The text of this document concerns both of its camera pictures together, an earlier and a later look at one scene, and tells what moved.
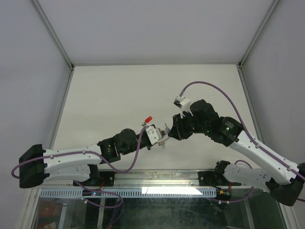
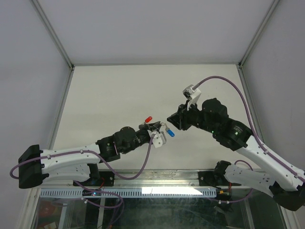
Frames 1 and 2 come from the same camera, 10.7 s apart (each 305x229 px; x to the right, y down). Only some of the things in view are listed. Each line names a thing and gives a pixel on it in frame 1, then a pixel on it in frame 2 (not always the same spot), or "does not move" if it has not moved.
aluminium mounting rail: [158, 178] does not move
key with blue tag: [167, 129] does not move
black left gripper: [149, 148] → [151, 127]
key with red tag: [147, 120] does not move
